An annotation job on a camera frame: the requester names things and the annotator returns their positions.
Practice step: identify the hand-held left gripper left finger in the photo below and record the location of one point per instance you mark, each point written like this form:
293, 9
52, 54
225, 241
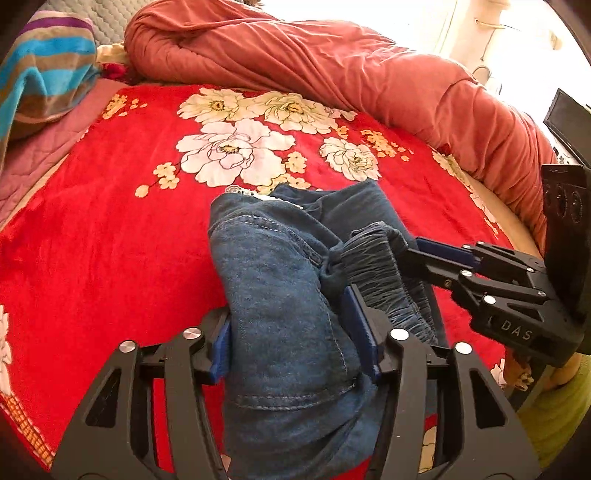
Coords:
220, 350

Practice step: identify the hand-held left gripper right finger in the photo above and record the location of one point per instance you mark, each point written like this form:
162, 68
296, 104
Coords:
362, 327

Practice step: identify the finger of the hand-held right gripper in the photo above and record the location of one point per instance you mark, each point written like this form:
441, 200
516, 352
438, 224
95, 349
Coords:
494, 259
480, 295

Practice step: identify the blue denim pants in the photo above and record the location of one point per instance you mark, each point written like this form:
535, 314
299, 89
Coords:
277, 286

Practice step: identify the beige bed sheet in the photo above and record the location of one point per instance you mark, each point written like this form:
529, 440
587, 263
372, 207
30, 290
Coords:
503, 212

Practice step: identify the black monitor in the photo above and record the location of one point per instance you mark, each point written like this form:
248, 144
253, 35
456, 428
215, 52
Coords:
568, 124

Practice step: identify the red floral blanket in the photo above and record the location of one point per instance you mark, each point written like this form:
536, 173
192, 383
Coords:
115, 230

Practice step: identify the coral pink duvet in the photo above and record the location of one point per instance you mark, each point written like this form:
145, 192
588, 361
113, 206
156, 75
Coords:
323, 55

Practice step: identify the pink quilted sheet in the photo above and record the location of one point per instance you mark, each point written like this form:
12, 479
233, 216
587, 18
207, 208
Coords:
41, 152

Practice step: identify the cream and red cloth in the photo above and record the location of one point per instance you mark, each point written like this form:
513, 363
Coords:
113, 60

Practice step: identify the striped blue brown towel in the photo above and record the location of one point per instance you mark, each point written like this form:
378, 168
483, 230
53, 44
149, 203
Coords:
41, 69

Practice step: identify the grey quilted cushion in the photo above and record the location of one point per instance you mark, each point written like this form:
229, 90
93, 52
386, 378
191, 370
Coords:
111, 16

